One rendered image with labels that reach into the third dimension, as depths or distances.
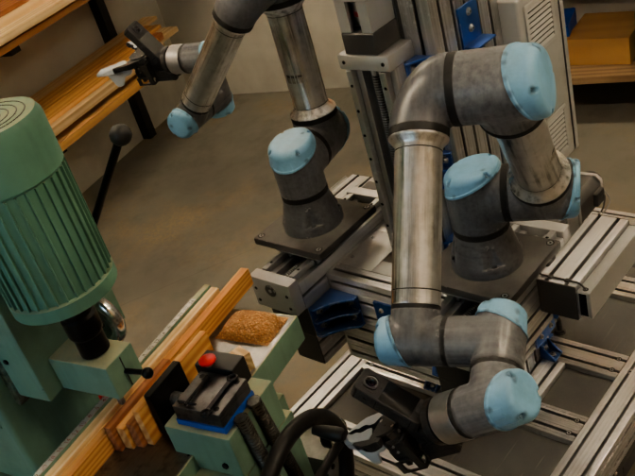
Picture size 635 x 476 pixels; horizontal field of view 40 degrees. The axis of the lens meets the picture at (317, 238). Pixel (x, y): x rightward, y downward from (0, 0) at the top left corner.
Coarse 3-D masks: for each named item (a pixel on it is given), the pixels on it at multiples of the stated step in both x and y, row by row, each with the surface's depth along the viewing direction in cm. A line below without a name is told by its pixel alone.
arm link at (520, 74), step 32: (448, 64) 130; (480, 64) 128; (512, 64) 126; (544, 64) 129; (448, 96) 130; (480, 96) 128; (512, 96) 126; (544, 96) 128; (512, 128) 133; (544, 128) 142; (512, 160) 148; (544, 160) 149; (576, 160) 164; (512, 192) 163; (544, 192) 159; (576, 192) 161
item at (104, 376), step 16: (64, 352) 148; (112, 352) 144; (128, 352) 145; (64, 368) 147; (80, 368) 145; (96, 368) 142; (112, 368) 143; (64, 384) 151; (80, 384) 148; (96, 384) 145; (112, 384) 143; (128, 384) 146
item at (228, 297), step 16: (240, 272) 180; (224, 288) 176; (240, 288) 179; (224, 304) 174; (208, 320) 170; (192, 336) 166; (208, 336) 170; (176, 352) 162; (96, 448) 146; (112, 448) 149; (80, 464) 143; (96, 464) 146
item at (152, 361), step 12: (216, 288) 175; (204, 300) 173; (192, 312) 170; (180, 324) 168; (168, 336) 166; (180, 336) 166; (156, 348) 163; (168, 348) 163; (156, 360) 161; (108, 408) 152; (96, 420) 150; (108, 420) 151; (84, 432) 148; (96, 432) 149; (72, 444) 146; (84, 444) 146; (72, 456) 144; (60, 468) 142
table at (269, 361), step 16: (224, 320) 174; (288, 320) 168; (288, 336) 167; (256, 352) 162; (272, 352) 162; (288, 352) 167; (256, 368) 159; (272, 368) 162; (288, 416) 150; (128, 448) 149; (144, 448) 148; (160, 448) 147; (112, 464) 147; (128, 464) 146; (144, 464) 145; (160, 464) 144; (176, 464) 143; (192, 464) 143; (256, 464) 143
